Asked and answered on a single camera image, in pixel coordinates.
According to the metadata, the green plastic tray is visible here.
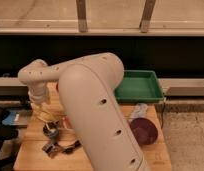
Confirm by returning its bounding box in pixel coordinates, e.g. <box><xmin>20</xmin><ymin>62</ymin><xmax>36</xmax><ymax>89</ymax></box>
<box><xmin>115</xmin><ymin>70</ymin><xmax>164</xmax><ymax>103</ymax></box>

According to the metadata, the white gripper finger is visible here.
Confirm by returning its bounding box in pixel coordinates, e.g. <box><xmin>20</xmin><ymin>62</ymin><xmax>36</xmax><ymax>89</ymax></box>
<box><xmin>31</xmin><ymin>103</ymin><xmax>40</xmax><ymax>116</ymax></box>
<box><xmin>44</xmin><ymin>103</ymin><xmax>52</xmax><ymax>113</ymax></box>

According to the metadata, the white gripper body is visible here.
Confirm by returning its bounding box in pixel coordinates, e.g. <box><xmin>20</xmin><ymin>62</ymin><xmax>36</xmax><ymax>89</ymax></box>
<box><xmin>28</xmin><ymin>83</ymin><xmax>50</xmax><ymax>104</ymax></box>

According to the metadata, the red bowl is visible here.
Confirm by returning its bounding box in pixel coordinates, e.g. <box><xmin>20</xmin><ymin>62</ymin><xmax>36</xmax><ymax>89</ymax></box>
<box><xmin>56</xmin><ymin>83</ymin><xmax>59</xmax><ymax>92</ymax></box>

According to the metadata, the black handled utensil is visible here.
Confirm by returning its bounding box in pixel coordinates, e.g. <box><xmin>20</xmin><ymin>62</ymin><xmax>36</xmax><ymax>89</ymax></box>
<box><xmin>63</xmin><ymin>140</ymin><xmax>81</xmax><ymax>155</ymax></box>

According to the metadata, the black chair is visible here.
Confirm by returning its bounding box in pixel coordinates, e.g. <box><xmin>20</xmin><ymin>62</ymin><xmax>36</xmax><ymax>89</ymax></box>
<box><xmin>0</xmin><ymin>107</ymin><xmax>18</xmax><ymax>171</ymax></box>

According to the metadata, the purple bowl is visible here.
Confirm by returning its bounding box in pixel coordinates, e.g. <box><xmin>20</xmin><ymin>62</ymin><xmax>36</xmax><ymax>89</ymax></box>
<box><xmin>130</xmin><ymin>118</ymin><xmax>158</xmax><ymax>145</ymax></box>

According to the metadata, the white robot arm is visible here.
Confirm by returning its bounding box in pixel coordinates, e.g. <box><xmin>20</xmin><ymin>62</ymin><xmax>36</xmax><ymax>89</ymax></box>
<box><xmin>18</xmin><ymin>53</ymin><xmax>151</xmax><ymax>171</ymax></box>

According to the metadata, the yellow banana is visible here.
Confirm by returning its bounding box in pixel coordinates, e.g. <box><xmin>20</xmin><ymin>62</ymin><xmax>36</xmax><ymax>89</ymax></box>
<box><xmin>35</xmin><ymin>108</ymin><xmax>56</xmax><ymax>122</ymax></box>

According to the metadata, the blue object beside table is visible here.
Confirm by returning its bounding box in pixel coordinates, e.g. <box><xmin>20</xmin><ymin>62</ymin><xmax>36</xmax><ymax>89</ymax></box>
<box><xmin>1</xmin><ymin>109</ymin><xmax>33</xmax><ymax>128</ymax></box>

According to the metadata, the pink cup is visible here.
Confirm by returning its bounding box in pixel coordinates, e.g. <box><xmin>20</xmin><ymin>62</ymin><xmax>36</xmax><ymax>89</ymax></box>
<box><xmin>62</xmin><ymin>117</ymin><xmax>71</xmax><ymax>130</ymax></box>

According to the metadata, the small metal cup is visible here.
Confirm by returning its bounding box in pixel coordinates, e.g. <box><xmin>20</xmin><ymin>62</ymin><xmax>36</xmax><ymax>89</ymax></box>
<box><xmin>43</xmin><ymin>122</ymin><xmax>59</xmax><ymax>138</ymax></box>

